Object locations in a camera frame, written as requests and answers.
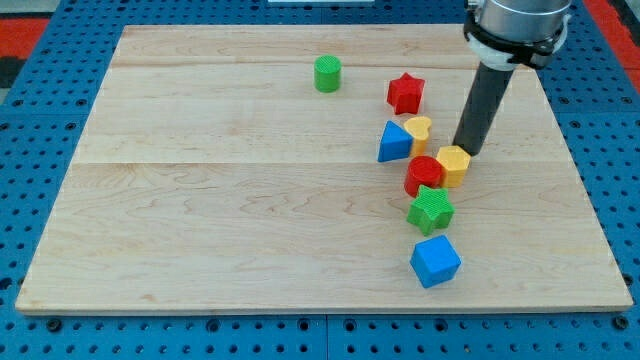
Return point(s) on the green star block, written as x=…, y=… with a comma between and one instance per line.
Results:
x=431, y=209

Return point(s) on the red star block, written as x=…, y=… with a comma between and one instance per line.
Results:
x=404, y=94

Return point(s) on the blue triangle block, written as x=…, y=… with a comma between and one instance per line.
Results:
x=395, y=143

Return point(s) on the light wooden board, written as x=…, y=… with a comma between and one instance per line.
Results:
x=212, y=178

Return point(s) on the red cylinder block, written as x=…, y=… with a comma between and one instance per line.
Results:
x=422, y=170

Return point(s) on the yellow heart block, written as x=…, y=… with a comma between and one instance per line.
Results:
x=419, y=129

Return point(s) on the green cylinder block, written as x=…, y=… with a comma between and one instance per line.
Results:
x=327, y=73

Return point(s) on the yellow hexagon block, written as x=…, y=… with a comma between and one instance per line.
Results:
x=454, y=162

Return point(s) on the blue cube block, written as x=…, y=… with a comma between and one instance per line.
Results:
x=435, y=261

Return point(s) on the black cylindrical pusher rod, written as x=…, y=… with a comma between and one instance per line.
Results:
x=482, y=103

